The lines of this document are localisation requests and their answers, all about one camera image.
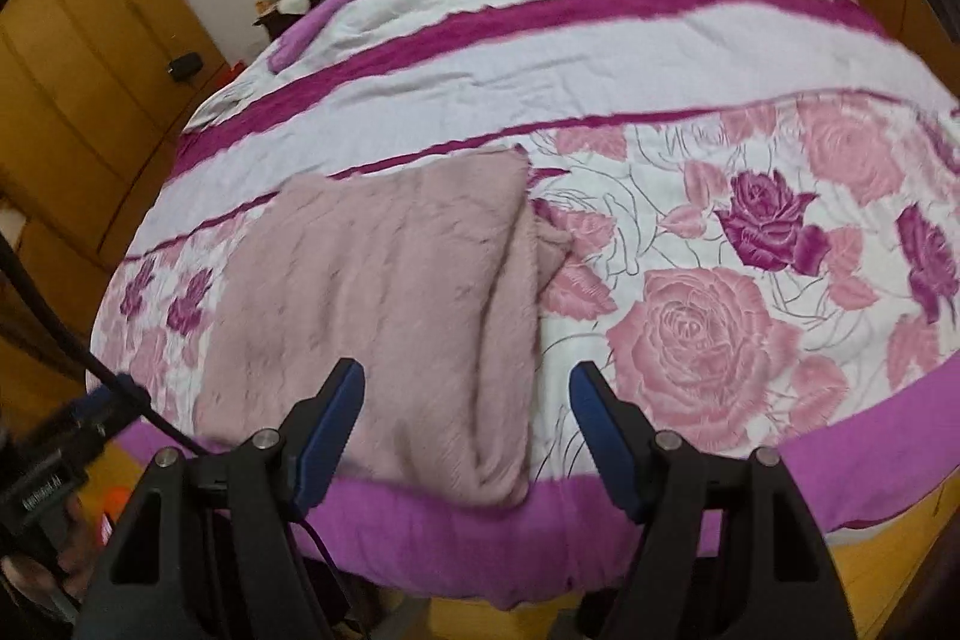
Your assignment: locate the pink knitted sweater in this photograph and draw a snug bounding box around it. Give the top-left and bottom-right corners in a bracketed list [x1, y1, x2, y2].
[194, 148, 571, 507]

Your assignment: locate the person's left hand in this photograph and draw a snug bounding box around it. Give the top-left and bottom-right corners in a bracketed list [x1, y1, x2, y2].
[57, 497, 103, 601]

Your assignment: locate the floral pink white duvet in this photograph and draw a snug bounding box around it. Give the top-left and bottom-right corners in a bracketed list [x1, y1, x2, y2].
[91, 0, 958, 606]

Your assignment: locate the orange wooden wardrobe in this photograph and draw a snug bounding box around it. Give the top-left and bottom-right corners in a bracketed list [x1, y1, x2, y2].
[2, 0, 226, 338]

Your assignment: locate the black wardrobe door device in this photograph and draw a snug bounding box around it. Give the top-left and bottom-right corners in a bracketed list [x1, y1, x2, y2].
[167, 52, 205, 85]

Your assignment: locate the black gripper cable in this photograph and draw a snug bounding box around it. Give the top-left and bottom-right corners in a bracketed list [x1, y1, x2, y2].
[0, 233, 362, 640]

